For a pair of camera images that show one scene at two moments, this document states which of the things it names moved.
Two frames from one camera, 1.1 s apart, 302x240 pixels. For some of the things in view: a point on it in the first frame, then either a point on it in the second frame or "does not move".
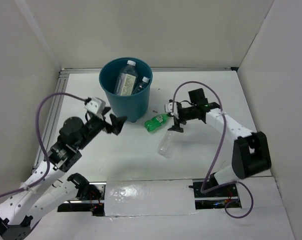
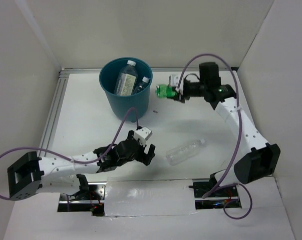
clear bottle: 142,85 does not move
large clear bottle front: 126,78 does not move
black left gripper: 117,123 → 145,159
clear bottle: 167,145 → 177,154
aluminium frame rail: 57,89 does not move
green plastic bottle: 156,121 → 165,91
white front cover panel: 124,196 does not move
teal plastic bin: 133,107 does not move
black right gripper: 177,122 → 181,98
